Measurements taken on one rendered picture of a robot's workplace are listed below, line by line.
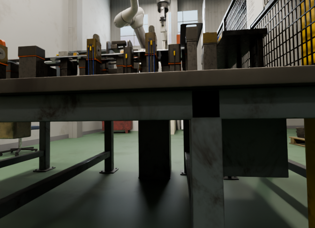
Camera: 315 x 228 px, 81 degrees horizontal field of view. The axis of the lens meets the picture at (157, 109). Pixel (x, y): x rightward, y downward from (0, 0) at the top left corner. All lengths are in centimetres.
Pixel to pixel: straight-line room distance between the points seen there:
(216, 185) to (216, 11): 958
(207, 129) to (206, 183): 14
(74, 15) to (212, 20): 589
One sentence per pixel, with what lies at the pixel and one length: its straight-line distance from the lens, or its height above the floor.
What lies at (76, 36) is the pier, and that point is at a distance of 641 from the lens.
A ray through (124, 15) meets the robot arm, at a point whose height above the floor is 144.
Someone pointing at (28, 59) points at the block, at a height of 95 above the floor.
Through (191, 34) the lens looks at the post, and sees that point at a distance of 90.
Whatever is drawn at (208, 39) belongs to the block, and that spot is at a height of 102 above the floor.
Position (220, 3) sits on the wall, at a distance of 1012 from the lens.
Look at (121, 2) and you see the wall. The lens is 1057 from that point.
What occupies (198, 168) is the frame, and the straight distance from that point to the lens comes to 51.
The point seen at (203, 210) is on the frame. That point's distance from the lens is 55.
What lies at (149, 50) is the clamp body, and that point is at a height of 94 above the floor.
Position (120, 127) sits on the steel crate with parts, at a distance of 691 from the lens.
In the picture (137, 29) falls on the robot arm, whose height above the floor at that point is 143.
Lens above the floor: 59
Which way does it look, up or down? 2 degrees up
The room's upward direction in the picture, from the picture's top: 1 degrees counter-clockwise
